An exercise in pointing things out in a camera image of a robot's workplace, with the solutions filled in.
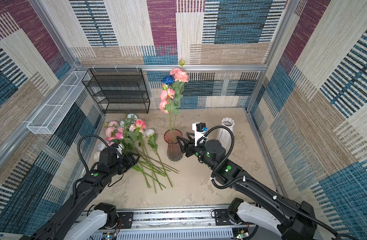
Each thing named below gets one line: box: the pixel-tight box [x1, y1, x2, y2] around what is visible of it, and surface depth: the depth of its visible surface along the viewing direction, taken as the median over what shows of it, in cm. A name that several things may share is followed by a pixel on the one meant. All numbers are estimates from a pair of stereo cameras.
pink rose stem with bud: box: [169, 58, 189, 132], surface depth 75 cm
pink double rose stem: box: [159, 88, 180, 134], surface depth 74 cm
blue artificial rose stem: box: [161, 75, 175, 85], surface depth 76 cm
